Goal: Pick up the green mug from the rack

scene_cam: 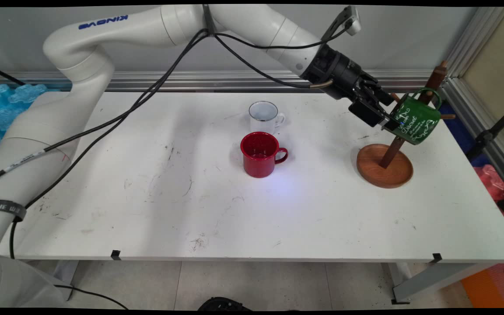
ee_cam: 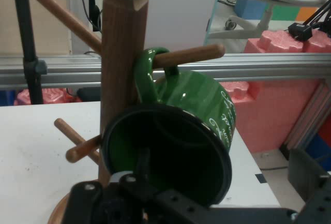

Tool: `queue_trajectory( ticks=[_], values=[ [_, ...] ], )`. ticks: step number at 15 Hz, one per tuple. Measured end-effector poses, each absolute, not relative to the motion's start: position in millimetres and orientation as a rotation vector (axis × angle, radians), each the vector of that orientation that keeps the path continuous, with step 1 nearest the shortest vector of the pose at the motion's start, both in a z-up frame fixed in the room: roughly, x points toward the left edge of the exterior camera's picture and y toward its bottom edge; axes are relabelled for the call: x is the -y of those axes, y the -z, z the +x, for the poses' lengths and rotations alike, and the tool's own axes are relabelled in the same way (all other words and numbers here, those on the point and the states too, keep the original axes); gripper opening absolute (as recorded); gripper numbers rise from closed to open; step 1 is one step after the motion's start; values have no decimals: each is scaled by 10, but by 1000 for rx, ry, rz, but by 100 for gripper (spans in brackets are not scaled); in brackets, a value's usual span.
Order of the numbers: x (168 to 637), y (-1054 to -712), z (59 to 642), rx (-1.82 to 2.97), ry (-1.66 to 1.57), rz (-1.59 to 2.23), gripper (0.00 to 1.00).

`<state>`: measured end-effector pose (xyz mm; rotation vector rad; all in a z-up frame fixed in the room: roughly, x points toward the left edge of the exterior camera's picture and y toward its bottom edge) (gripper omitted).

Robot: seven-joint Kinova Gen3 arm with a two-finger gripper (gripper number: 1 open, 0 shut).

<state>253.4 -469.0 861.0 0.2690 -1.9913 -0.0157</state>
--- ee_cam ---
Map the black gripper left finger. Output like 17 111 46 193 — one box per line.
63 148 213 224

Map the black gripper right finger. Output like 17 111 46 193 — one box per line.
288 148 331 224

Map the green enamel mug white print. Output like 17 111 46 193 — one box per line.
102 47 237 208

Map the black tape marker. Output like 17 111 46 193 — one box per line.
254 173 268 185

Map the pink foam block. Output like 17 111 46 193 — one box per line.
244 29 331 54
13 87 81 106
221 78 322 155

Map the wooden mug tree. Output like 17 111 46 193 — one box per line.
32 0 225 224

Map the black adapter box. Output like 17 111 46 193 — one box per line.
288 22 313 41

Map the beige partition panel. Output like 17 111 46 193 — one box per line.
0 0 72 55

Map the black tripod stand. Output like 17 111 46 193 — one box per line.
10 0 49 106

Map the white cabinet panel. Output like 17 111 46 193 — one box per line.
69 0 223 54

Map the blue foam block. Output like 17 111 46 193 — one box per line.
234 0 270 21

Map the slanted aluminium frame strut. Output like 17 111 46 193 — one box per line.
281 79 331 157

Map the short aluminium frame rail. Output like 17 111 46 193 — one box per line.
0 53 331 89

